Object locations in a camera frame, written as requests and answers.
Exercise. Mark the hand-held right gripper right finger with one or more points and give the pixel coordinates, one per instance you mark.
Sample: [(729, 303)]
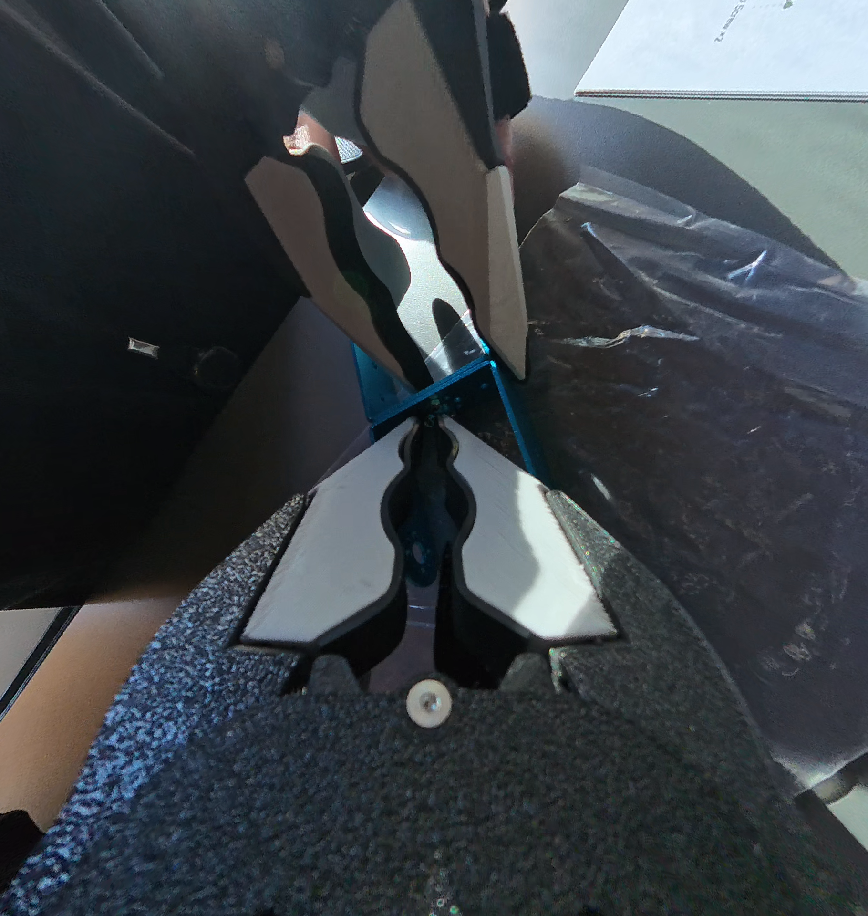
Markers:
[(534, 566)]

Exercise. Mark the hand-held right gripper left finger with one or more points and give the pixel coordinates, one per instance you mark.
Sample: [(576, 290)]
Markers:
[(327, 566)]

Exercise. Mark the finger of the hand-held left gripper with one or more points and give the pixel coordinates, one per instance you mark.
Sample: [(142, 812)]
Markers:
[(441, 129), (327, 258)]

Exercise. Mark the blue metal bracket assembly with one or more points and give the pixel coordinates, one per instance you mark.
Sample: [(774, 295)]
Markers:
[(449, 394)]

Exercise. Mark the person's left hand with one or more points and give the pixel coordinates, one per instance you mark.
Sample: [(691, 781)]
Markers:
[(313, 140)]

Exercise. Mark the large clear plastic bag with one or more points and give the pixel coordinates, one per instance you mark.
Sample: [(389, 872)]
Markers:
[(720, 430)]

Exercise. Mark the white instruction sheet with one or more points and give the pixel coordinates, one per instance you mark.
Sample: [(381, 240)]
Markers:
[(749, 50)]

